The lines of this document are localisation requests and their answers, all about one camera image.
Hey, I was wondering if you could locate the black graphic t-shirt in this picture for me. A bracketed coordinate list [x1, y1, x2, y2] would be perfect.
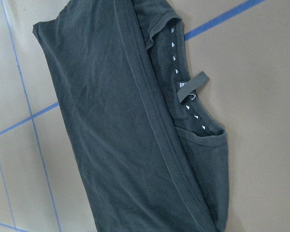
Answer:
[32, 0, 229, 232]

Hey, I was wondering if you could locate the brown paper table cover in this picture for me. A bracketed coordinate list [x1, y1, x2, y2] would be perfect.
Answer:
[0, 0, 290, 232]

